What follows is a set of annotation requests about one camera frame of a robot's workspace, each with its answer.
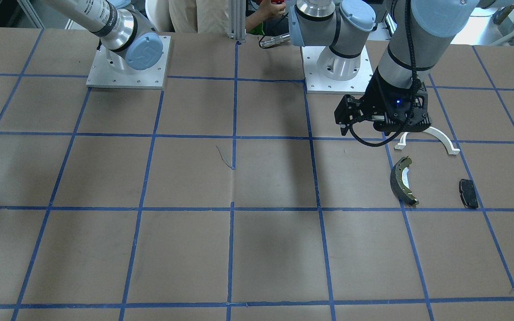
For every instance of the white curved plastic part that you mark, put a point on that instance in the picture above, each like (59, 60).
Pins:
(444, 139)

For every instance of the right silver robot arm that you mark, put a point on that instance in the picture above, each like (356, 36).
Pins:
(120, 28)

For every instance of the person in beige shirt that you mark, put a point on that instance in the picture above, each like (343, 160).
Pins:
(211, 16)

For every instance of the black brake pad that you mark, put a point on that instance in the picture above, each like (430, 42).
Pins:
(468, 194)

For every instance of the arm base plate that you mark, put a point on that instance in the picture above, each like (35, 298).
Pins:
(110, 71)
(337, 73)

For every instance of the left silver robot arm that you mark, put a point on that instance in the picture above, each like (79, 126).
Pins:
(424, 30)

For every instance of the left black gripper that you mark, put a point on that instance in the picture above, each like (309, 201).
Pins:
(375, 99)

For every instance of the green brake shoe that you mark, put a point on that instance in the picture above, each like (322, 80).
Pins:
(399, 182)

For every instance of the aluminium frame post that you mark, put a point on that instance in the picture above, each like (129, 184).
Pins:
(236, 20)

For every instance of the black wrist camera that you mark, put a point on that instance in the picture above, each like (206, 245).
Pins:
(348, 112)

